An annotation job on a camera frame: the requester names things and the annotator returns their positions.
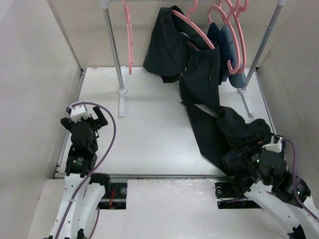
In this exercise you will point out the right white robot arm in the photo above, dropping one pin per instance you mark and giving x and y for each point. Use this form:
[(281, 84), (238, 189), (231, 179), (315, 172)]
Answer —
[(260, 174)]

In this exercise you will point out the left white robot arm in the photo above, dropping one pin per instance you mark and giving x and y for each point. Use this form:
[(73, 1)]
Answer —
[(84, 187)]

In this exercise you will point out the dark navy hanging garment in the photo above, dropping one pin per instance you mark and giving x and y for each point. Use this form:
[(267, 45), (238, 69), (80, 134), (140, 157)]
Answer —
[(216, 37)]

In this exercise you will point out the grey clothes rack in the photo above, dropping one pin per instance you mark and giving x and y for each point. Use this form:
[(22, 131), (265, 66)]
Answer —
[(122, 70)]

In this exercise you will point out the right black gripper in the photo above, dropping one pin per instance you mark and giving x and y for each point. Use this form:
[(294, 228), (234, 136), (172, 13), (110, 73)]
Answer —
[(243, 153)]

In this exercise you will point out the light blue hanging jeans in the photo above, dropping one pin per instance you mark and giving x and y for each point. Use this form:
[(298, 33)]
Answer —
[(237, 80)]

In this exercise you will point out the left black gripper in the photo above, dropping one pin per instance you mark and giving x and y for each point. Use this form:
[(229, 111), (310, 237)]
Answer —
[(97, 125)]

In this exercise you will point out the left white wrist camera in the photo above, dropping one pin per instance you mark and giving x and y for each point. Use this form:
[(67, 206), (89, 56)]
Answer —
[(79, 113)]

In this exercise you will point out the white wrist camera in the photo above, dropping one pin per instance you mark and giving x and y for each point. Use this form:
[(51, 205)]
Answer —
[(79, 113), (275, 145)]

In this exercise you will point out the black trousers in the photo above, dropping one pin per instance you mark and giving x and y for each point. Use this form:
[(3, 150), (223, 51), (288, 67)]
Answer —
[(219, 131)]

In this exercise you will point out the pink hanger with jeans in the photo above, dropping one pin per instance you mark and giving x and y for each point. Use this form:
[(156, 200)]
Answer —
[(237, 33)]

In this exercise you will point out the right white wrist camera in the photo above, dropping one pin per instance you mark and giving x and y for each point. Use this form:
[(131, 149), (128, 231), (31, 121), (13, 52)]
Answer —
[(275, 145)]

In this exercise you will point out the pink hanger with shorts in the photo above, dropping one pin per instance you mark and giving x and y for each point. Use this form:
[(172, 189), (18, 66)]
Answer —
[(188, 20)]

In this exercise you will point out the hanging black shorts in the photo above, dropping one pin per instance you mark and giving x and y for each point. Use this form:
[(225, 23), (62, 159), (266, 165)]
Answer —
[(177, 50)]

